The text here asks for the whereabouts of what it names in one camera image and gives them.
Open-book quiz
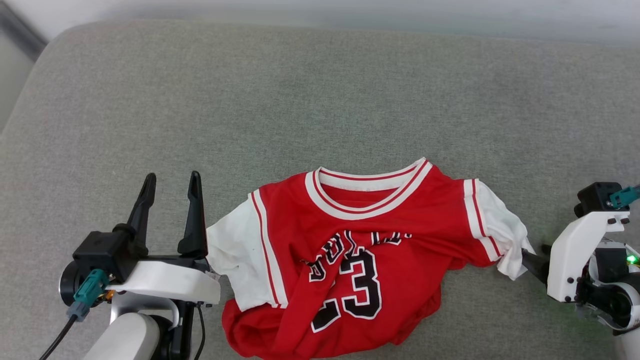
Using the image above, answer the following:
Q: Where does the thin black cable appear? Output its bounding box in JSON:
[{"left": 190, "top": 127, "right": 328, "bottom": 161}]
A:
[{"left": 194, "top": 303, "right": 207, "bottom": 360}]

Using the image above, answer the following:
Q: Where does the red white basketball jersey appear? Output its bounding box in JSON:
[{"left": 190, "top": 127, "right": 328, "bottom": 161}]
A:
[{"left": 206, "top": 157, "right": 536, "bottom": 360}]

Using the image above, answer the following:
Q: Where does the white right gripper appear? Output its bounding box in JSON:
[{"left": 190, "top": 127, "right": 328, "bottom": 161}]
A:
[{"left": 520, "top": 211, "right": 631, "bottom": 304}]

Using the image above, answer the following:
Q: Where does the grey fabric sofa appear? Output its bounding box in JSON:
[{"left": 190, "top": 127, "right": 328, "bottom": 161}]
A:
[{"left": 0, "top": 20, "right": 640, "bottom": 360}]

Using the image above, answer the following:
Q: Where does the dark grey baseboard strip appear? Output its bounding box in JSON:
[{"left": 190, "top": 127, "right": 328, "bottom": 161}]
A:
[{"left": 0, "top": 0, "right": 49, "bottom": 62}]

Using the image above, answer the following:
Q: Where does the black cable with teal connector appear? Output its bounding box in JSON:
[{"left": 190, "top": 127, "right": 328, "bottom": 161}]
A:
[
  {"left": 39, "top": 269, "right": 110, "bottom": 360},
  {"left": 609, "top": 184, "right": 640, "bottom": 210}
]

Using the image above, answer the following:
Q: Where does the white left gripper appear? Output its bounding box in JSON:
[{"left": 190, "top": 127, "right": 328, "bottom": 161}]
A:
[{"left": 106, "top": 170, "right": 221, "bottom": 307}]

